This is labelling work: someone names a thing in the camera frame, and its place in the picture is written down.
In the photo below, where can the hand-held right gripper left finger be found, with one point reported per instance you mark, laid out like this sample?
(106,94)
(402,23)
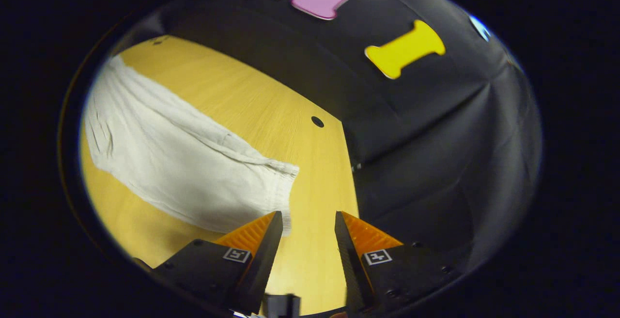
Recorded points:
(264,260)

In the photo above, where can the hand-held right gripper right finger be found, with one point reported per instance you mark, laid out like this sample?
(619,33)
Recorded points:
(351,264)

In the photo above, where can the white jeans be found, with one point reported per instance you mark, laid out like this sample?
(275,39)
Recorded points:
(184,163)

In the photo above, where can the black table edge bracket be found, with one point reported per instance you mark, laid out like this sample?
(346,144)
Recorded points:
(282,306)

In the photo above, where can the black backdrop cloth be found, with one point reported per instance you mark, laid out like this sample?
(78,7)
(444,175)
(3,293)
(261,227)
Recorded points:
(436,153)

